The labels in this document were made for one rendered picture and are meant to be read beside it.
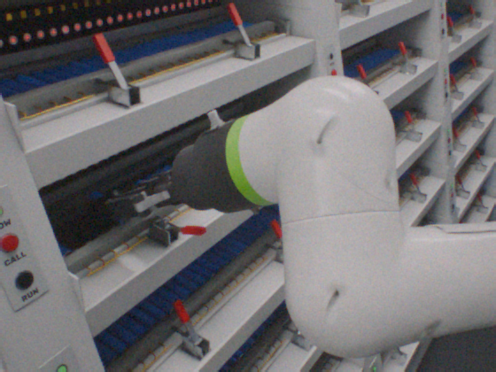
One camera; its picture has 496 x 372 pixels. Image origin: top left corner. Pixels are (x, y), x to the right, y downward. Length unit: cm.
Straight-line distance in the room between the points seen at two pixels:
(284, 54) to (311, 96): 48
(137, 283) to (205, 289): 23
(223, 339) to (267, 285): 15
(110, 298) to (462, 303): 39
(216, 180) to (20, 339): 26
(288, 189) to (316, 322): 11
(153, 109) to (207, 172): 19
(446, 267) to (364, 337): 9
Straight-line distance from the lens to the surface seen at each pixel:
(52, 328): 60
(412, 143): 152
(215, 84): 74
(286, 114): 41
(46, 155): 57
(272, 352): 106
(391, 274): 40
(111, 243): 68
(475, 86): 210
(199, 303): 86
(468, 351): 191
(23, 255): 56
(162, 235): 69
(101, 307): 63
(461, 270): 44
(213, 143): 49
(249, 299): 89
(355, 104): 41
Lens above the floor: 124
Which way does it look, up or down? 20 degrees down
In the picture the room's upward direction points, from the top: 12 degrees counter-clockwise
